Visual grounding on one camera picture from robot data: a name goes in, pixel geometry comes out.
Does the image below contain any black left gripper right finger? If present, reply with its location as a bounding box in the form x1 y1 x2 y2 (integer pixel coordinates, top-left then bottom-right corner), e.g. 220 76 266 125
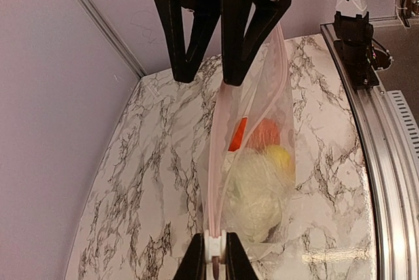
225 232 257 280

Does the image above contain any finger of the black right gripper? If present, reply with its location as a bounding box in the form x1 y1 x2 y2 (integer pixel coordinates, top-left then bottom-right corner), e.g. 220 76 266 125
221 0 291 86
154 0 221 82

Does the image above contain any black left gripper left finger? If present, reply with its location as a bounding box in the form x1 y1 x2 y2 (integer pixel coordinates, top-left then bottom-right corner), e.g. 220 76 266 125
173 234 206 280

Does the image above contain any clear zip top bag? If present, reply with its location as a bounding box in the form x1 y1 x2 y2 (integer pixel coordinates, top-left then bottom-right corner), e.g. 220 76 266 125
198 26 296 279

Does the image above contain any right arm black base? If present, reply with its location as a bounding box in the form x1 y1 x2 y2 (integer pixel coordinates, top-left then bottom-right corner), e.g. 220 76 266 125
333 11 393 90

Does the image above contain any yellow fake lemon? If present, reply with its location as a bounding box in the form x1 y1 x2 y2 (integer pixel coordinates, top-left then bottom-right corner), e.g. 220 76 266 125
265 145 295 183

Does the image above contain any orange fake carrot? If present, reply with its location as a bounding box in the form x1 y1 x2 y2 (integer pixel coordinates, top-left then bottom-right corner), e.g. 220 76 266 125
228 117 247 152

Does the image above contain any peach fake fruit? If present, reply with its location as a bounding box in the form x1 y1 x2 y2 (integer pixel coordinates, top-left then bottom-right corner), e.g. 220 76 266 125
246 118 280 151

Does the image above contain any left aluminium corner post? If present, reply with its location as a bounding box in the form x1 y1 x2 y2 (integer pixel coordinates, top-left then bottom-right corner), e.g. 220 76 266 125
77 0 146 79

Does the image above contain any aluminium front rail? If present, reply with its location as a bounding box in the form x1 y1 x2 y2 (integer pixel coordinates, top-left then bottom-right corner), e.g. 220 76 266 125
321 24 418 279

